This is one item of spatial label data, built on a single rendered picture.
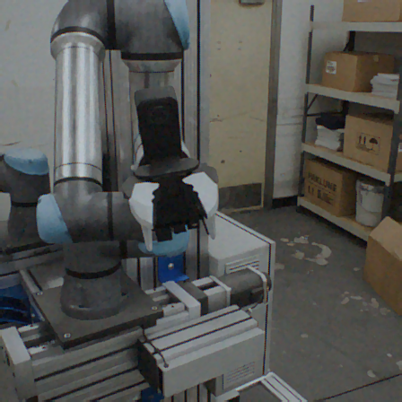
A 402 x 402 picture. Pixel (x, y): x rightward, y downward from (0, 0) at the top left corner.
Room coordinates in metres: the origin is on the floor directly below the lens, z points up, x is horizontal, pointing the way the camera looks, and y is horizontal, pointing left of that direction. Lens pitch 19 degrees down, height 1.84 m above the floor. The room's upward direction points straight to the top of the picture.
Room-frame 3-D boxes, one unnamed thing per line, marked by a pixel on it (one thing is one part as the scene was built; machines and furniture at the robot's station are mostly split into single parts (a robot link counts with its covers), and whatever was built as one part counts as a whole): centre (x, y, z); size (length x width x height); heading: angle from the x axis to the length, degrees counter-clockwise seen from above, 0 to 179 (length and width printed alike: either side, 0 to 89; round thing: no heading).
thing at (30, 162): (1.40, 0.49, 1.42); 0.13 x 0.12 x 0.14; 74
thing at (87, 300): (0.98, 0.22, 1.31); 0.15 x 0.15 x 0.10
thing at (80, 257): (0.98, 0.22, 1.42); 0.13 x 0.12 x 0.14; 98
